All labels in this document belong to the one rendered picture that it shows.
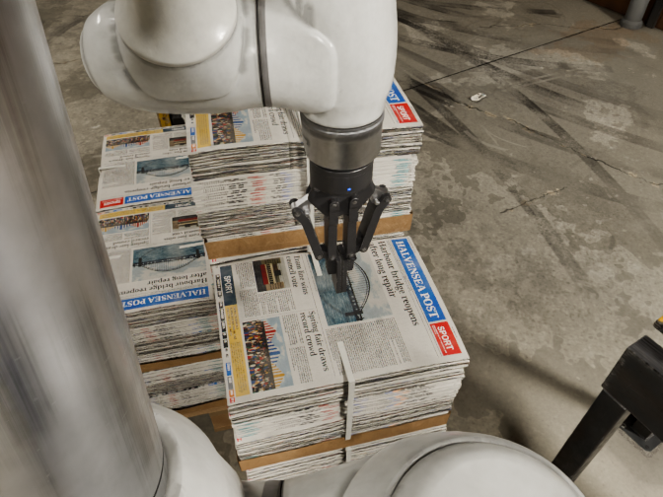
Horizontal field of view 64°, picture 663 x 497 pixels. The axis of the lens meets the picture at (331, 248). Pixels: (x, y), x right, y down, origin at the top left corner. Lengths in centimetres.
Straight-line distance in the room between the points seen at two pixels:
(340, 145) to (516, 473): 38
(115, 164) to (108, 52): 117
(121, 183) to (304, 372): 95
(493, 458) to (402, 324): 61
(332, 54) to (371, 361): 49
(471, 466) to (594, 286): 199
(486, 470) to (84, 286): 19
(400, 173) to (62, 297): 79
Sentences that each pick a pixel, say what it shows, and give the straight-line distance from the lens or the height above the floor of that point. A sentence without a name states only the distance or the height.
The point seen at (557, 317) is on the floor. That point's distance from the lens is 208.
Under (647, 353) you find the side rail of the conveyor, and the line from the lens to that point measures 100.
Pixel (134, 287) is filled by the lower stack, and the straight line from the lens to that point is 130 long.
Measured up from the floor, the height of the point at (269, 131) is 106.
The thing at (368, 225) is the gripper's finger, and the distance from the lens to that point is 69.
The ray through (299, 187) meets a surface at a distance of 89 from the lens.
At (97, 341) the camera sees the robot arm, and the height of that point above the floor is 138.
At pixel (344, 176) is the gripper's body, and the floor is 116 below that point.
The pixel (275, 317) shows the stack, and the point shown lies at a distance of 88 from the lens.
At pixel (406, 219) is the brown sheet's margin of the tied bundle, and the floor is 87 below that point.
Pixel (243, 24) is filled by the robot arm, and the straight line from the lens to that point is 51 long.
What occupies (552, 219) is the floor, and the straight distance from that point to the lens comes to 246.
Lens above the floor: 152
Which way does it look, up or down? 45 degrees down
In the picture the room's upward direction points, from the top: straight up
